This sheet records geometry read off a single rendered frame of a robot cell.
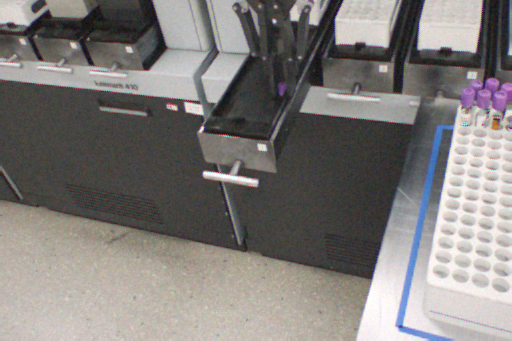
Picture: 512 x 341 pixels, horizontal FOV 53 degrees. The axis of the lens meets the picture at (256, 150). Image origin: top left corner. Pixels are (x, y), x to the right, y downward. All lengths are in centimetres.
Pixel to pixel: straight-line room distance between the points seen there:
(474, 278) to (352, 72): 53
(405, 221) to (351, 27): 44
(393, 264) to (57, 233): 152
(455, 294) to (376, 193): 68
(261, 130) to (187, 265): 95
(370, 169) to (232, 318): 66
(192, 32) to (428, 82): 53
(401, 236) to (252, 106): 37
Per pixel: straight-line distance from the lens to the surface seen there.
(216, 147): 87
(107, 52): 123
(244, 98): 92
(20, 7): 138
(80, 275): 183
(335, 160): 116
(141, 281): 172
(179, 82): 117
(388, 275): 63
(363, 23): 98
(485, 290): 56
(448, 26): 97
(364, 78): 100
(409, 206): 70
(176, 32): 121
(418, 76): 98
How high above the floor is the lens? 134
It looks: 42 degrees down
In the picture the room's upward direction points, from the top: 11 degrees counter-clockwise
